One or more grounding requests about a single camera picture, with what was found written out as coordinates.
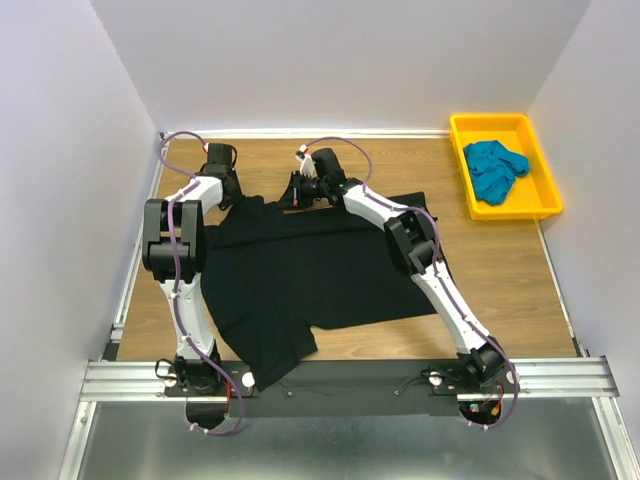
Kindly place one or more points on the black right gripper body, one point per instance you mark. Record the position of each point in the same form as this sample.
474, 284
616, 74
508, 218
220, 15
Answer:
303, 190

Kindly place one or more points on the black t shirt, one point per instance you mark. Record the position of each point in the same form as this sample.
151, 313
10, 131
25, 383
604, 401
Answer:
270, 277

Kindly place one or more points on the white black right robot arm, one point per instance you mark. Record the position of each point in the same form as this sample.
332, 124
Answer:
413, 242

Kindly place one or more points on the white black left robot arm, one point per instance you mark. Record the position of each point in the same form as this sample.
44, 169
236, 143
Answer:
174, 252

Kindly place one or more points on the teal t shirt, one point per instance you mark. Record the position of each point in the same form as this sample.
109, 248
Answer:
493, 170

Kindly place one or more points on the yellow plastic bin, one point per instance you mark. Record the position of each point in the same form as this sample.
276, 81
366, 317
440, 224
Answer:
533, 197

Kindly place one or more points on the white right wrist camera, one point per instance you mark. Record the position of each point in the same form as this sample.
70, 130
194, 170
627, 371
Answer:
307, 165

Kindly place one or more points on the aluminium back edge rail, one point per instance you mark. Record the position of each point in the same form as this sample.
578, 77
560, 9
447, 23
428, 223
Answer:
312, 133

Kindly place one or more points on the aluminium left side rail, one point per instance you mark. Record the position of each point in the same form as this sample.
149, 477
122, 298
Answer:
116, 331

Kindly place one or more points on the black mounting base plate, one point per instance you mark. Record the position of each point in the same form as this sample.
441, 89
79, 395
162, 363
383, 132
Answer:
340, 389

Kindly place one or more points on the aluminium front frame rail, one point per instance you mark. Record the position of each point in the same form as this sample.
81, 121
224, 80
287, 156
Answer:
106, 381

